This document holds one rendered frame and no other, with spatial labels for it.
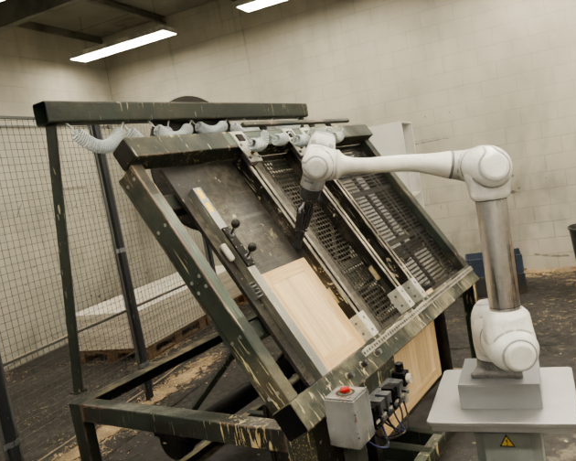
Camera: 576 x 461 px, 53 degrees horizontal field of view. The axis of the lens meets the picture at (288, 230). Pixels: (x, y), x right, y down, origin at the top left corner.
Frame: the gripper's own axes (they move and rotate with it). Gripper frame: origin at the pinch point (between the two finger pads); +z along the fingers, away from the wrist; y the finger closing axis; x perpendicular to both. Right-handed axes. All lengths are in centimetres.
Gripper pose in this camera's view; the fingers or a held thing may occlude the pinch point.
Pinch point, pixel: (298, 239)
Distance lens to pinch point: 221.5
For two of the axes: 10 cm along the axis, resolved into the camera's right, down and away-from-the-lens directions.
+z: -2.3, 9.3, 2.8
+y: -4.4, 1.6, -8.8
